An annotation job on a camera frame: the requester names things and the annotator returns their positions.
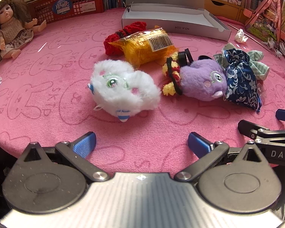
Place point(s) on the wooden drawer box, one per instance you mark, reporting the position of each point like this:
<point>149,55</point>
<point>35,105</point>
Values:
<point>218,9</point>

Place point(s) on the brown-haired baby doll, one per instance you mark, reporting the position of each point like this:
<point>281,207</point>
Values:
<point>11,28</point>

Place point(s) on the cluster of white paper cranes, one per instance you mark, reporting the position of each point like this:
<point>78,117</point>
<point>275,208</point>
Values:
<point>273,44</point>

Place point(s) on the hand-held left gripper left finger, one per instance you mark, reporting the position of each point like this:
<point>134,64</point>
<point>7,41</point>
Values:
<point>85,143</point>

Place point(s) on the white fluffy plush toy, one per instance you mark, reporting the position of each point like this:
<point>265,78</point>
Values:
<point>133,92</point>

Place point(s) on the pink house-shaped box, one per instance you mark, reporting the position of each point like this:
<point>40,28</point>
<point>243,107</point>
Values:
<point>263,26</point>

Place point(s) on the pink rabbit print blanket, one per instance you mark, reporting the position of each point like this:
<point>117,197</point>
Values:
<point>49,99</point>

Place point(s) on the silver cardboard box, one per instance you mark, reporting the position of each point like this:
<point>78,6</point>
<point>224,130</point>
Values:
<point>156,21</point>

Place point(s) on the orange plastic packet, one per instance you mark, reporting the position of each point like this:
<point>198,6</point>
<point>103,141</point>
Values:
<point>137,49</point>

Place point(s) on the crumpled white tissue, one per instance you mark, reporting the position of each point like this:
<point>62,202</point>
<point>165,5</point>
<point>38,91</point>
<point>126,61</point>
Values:
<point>241,36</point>

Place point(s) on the red plastic basket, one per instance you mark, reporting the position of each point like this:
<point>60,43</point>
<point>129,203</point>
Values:
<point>85,7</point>

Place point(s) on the purple plush toy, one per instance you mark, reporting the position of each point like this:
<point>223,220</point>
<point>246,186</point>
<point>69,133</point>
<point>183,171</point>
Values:
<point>199,80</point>

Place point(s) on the yellow red crochet item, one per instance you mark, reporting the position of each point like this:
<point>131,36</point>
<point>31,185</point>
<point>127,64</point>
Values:
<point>168,89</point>

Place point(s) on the green checked fabric bow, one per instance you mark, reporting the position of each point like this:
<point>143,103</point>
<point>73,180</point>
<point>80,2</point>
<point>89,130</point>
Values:
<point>258,68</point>

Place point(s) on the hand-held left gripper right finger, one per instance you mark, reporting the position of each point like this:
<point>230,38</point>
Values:
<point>199,144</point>

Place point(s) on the blue floral fabric pouch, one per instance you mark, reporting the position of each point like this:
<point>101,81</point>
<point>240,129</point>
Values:
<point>242,85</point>

